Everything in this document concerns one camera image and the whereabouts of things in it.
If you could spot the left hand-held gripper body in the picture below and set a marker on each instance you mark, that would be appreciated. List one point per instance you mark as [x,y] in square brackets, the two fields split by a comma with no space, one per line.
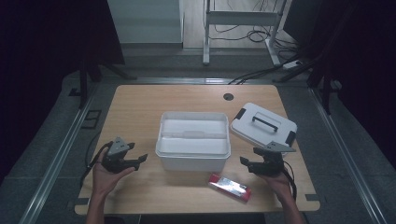
[115,152]

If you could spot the white metal stand frame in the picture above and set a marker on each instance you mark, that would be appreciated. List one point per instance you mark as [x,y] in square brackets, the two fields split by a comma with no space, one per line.
[239,18]

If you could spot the dark curtain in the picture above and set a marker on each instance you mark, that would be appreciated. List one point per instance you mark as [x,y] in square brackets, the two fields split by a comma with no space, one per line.
[367,77]
[46,62]

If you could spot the white tray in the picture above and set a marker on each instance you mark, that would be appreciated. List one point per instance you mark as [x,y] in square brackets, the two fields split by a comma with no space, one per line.
[193,137]

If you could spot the black floor socket frame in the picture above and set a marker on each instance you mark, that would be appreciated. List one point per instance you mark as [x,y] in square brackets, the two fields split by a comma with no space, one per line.
[91,119]

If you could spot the red and white packet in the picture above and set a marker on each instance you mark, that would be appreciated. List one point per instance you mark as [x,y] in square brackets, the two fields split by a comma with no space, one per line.
[230,187]

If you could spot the dark monitor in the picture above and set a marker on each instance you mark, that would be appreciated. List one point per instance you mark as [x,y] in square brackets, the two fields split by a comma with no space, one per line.
[300,21]

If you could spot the person's left hand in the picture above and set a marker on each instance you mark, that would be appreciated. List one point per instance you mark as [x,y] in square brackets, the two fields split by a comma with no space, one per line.
[104,180]

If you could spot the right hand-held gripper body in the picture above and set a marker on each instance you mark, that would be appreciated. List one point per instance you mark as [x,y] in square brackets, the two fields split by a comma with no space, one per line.
[271,163]

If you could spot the black tripod stand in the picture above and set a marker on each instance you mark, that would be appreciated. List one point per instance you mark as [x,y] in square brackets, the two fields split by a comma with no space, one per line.
[325,90]
[83,84]

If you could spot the white cabinet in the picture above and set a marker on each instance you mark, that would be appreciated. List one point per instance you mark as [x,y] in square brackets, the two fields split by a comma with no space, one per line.
[146,21]

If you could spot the person's right hand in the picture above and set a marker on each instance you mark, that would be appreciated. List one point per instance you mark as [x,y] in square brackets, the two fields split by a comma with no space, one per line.
[277,185]

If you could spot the white plastic storage box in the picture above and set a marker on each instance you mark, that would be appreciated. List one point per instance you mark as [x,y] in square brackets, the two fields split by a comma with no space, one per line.
[193,161]

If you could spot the metal object at edge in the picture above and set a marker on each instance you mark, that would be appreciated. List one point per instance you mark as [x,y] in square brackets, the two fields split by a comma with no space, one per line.
[228,96]

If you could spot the white power strip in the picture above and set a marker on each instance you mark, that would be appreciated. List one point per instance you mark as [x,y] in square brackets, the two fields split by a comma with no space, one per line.
[291,64]

